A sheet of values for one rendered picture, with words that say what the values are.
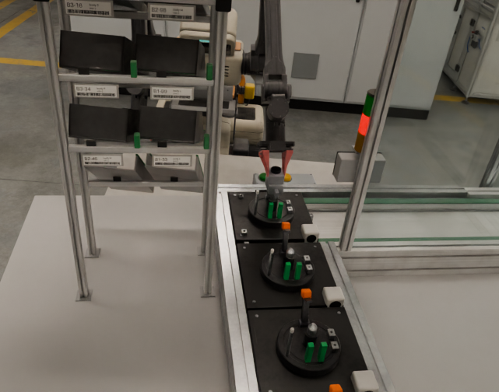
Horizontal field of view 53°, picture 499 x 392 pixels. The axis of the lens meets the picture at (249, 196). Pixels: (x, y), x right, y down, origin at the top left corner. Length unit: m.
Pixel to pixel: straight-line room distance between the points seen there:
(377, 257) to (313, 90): 3.19
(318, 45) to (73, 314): 3.48
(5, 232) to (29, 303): 1.73
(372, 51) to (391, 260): 3.17
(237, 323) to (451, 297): 0.67
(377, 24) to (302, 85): 0.79
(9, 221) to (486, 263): 2.51
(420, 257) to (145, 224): 0.85
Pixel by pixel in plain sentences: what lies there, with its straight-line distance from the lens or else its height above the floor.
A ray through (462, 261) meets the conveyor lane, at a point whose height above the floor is 0.91.
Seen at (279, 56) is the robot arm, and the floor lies 1.39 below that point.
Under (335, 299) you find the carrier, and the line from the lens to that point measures 1.24.
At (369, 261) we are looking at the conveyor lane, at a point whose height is 0.92.
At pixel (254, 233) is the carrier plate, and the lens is 1.42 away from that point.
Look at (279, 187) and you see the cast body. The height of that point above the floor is 1.08.
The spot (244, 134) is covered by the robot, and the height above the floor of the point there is 0.75.
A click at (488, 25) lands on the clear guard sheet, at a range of 1.26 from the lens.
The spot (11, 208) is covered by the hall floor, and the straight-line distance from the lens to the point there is 3.30.
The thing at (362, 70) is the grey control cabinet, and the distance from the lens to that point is 4.55.
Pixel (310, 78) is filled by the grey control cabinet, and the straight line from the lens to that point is 4.50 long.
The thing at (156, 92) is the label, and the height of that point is 1.44.
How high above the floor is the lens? 1.85
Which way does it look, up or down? 34 degrees down
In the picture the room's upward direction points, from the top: 6 degrees clockwise
